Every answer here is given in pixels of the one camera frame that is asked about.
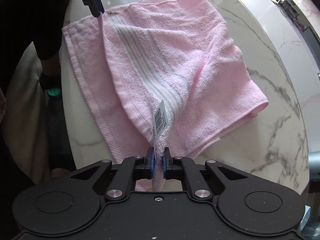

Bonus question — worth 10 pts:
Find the pink towel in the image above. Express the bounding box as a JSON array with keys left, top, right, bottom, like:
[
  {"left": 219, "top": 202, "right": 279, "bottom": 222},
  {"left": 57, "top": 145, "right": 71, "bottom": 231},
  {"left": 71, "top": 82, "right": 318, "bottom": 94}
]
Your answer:
[{"left": 62, "top": 0, "right": 268, "bottom": 191}]

